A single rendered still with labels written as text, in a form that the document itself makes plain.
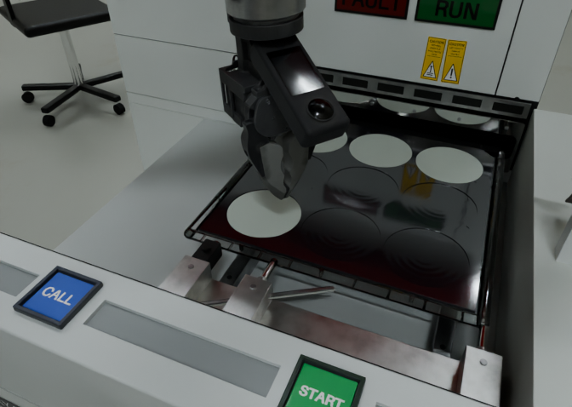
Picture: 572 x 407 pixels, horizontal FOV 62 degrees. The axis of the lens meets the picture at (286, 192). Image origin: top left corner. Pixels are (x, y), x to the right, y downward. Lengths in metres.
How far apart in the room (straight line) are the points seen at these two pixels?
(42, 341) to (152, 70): 0.71
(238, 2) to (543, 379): 0.40
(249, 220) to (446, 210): 0.27
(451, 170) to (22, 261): 0.58
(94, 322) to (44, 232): 1.72
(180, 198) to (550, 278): 0.55
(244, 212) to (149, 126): 0.55
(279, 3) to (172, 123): 0.70
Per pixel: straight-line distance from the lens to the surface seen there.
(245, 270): 0.64
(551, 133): 0.78
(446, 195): 0.71
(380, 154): 0.77
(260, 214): 0.64
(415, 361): 0.53
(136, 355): 0.44
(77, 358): 0.45
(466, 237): 0.64
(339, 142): 0.79
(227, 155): 0.91
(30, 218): 2.29
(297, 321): 0.54
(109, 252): 0.74
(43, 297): 0.50
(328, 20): 0.84
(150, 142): 1.18
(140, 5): 1.03
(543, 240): 0.57
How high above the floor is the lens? 1.31
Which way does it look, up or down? 37 degrees down
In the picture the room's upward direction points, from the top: straight up
